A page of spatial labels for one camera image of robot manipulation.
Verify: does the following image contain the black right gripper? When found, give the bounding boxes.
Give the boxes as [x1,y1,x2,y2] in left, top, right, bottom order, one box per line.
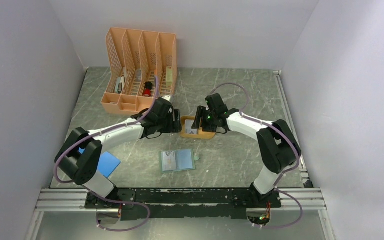
[191,105,217,133]

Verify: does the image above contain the yellow oval tray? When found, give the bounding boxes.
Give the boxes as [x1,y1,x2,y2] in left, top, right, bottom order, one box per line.
[179,116,216,140]

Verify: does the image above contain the white VIP credit card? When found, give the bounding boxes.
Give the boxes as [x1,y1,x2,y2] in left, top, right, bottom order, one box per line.
[161,151,177,172]

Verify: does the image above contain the light blue credit card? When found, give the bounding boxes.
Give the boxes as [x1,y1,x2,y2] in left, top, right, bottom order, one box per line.
[176,149,195,170]

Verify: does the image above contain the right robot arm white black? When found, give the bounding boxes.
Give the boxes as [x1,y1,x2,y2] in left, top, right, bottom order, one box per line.
[192,93,302,207]

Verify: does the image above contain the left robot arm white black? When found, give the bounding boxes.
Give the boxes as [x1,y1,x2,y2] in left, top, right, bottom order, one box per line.
[54,97,182,208]

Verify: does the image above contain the red black small bottle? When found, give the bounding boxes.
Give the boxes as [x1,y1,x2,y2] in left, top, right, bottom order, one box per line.
[142,81,153,97]

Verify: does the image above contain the pale green eraser box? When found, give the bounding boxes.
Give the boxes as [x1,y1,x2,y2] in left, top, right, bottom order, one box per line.
[165,66,173,88]

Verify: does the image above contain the grey white utility knife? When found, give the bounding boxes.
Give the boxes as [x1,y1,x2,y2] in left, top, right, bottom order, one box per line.
[114,75,126,94]

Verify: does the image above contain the peach plastic file organizer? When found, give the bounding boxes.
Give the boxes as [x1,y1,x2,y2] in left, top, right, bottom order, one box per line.
[101,27,178,116]

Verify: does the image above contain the blue notebook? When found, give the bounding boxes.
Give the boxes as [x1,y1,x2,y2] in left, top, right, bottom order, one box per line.
[77,148,121,178]

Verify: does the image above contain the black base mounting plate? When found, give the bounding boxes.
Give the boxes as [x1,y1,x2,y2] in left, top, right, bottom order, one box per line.
[84,187,282,221]

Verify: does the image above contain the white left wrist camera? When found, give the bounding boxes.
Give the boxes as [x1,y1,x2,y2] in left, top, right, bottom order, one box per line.
[162,95,174,103]

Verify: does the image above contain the aluminium rail frame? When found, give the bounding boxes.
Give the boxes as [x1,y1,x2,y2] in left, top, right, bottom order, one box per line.
[27,68,335,240]

